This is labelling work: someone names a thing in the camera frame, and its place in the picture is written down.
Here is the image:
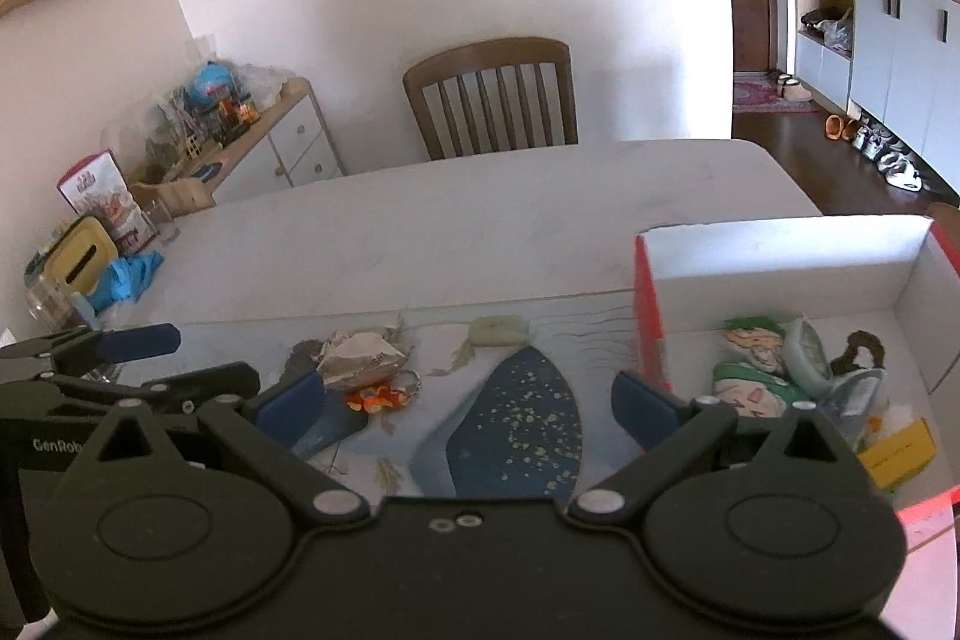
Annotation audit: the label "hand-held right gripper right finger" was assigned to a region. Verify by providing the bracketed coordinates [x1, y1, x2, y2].
[566, 370, 860, 525]

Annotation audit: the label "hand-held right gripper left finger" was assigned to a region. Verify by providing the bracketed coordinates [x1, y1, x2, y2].
[94, 370, 373, 522]

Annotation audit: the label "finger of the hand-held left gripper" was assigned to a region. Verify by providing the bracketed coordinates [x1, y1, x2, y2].
[45, 361, 262, 416]
[0, 323, 182, 378]

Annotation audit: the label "green cartoon face plush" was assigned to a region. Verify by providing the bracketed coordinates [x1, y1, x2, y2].
[709, 361, 818, 420]

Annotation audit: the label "grey correction tape dispenser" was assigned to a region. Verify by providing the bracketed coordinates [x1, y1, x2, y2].
[784, 314, 834, 386]

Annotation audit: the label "red cardboard box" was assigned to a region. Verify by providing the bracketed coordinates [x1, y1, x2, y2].
[634, 212, 960, 536]

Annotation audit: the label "pale blue pouch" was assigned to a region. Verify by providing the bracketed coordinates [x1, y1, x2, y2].
[817, 368, 890, 446]

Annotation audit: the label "yellow small box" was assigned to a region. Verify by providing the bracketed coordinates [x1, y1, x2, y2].
[859, 419, 939, 492]

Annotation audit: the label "grey felt piece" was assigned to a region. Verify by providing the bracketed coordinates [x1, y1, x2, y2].
[281, 340, 331, 386]

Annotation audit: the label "blue cloth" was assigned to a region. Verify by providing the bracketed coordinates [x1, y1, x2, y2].
[94, 250, 166, 308]

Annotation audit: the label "crumpled foil wrapper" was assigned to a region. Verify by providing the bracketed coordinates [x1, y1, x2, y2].
[315, 325, 417, 390]

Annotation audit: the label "clear glass jar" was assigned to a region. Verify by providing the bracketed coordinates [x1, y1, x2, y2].
[22, 276, 85, 330]

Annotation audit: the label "yellow tissue box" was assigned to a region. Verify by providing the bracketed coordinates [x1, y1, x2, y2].
[41, 214, 121, 297]

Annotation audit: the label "clear drinking glass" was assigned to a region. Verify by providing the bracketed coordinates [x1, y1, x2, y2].
[142, 197, 181, 246]

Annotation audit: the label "red white snack box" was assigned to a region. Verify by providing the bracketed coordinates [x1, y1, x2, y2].
[56, 149, 162, 256]

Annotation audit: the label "pale green eraser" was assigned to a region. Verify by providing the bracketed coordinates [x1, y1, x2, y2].
[466, 314, 530, 348]

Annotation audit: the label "white wooden sideboard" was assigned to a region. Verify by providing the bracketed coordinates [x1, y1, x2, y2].
[127, 77, 346, 208]

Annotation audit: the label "clear plastic bag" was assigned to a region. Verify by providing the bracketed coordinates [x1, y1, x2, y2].
[232, 61, 290, 109]

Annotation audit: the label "red patterned door rug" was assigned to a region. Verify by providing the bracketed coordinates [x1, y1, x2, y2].
[733, 74, 823, 115]

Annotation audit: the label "grey sneakers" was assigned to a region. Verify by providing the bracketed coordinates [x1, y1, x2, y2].
[851, 126, 901, 163]

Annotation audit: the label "white shoes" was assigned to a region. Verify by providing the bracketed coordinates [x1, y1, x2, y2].
[877, 152, 928, 193]

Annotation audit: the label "brown wooden chair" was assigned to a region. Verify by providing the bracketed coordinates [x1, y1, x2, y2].
[403, 37, 580, 162]

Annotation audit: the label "orange toy keychain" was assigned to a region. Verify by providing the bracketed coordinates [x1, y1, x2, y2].
[345, 370, 425, 417]

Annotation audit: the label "white wall cabinet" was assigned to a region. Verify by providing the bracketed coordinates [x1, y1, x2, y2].
[791, 0, 960, 199]

